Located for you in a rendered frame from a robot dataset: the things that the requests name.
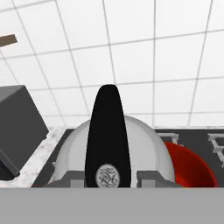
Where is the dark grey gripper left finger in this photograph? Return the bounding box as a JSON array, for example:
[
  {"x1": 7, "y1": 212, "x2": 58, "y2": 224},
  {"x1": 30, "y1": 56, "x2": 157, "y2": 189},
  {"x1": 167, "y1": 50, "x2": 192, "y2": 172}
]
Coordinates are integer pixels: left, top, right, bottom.
[{"x1": 45, "y1": 171, "x2": 86, "y2": 188}]

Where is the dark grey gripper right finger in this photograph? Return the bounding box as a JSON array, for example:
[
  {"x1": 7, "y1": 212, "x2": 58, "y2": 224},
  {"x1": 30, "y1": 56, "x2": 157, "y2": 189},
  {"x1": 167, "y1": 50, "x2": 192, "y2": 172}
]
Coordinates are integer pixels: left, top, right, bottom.
[{"x1": 136, "y1": 171, "x2": 183, "y2": 188}]

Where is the red pan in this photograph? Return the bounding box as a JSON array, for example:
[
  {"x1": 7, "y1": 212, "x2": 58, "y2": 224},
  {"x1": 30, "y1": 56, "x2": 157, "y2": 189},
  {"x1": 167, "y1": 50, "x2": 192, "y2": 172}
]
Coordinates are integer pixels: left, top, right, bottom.
[{"x1": 163, "y1": 141, "x2": 220, "y2": 188}]

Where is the black hob with grey grates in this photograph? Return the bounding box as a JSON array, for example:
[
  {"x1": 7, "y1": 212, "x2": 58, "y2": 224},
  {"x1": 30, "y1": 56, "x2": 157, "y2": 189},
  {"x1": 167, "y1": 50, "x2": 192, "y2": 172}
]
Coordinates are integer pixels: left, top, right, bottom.
[{"x1": 31, "y1": 127, "x2": 224, "y2": 188}]

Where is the dark grey box appliance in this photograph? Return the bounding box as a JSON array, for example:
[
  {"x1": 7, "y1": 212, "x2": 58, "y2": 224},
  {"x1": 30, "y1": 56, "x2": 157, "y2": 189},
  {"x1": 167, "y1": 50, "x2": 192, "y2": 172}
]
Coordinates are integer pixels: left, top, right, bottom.
[{"x1": 0, "y1": 84, "x2": 50, "y2": 181}]

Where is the brown wooden shelf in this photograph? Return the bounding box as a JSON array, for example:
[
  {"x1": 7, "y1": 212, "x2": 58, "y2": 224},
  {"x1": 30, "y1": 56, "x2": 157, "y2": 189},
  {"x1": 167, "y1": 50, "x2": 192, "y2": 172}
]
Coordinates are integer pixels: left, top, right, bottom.
[{"x1": 0, "y1": 33, "x2": 18, "y2": 48}]

